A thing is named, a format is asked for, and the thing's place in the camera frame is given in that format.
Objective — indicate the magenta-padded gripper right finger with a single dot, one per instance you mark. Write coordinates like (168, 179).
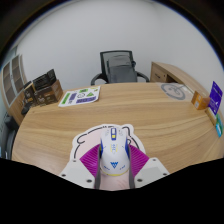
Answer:
(151, 170)

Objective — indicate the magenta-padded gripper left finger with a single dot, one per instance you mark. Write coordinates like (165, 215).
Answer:
(76, 171)

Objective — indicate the white blue computer mouse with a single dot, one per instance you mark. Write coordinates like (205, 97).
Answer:
(114, 153)

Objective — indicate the green purple printed sheet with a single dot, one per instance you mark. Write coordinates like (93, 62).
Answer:
(80, 96)

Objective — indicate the blue small box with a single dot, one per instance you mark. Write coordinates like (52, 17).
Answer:
(218, 130)

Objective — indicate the flat light wooden box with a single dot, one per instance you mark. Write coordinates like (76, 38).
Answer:
(211, 116)

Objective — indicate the brown cardboard box with print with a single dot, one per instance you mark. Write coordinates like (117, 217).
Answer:
(49, 95)

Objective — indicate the grey round-print mat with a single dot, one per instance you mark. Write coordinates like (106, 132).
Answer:
(173, 91)

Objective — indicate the plain brown cardboard box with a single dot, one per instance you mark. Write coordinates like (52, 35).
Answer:
(200, 100)

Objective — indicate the dark small box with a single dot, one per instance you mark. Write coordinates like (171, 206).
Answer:
(28, 98)

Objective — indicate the purple card package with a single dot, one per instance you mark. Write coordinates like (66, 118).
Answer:
(215, 97)

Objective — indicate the black printed box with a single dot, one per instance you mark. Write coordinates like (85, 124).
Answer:
(44, 80)

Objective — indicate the wooden side desk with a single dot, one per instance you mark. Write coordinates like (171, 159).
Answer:
(173, 73)

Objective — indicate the black grey office chair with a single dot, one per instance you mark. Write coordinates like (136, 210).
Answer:
(121, 68)

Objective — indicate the wooden cabinet with glass doors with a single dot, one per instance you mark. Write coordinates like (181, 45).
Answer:
(13, 83)

